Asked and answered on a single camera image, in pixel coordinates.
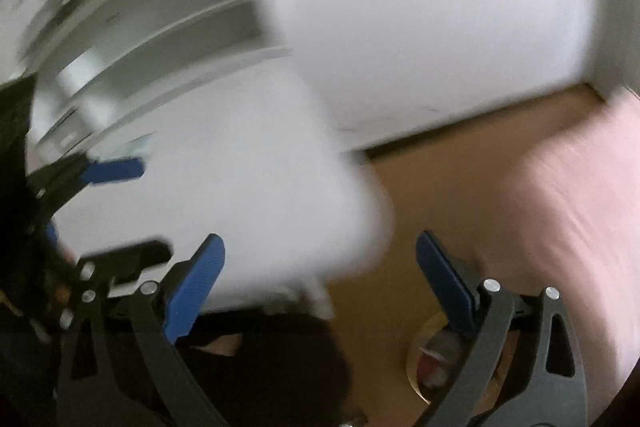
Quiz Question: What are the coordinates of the black round trash bin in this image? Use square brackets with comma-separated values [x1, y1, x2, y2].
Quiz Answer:
[406, 312, 520, 414]

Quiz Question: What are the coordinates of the pink bed blanket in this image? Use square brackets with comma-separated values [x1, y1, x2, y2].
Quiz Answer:
[475, 89, 639, 419]

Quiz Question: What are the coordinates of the white shelf unit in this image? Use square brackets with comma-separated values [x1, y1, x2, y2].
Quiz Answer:
[6, 0, 288, 160]

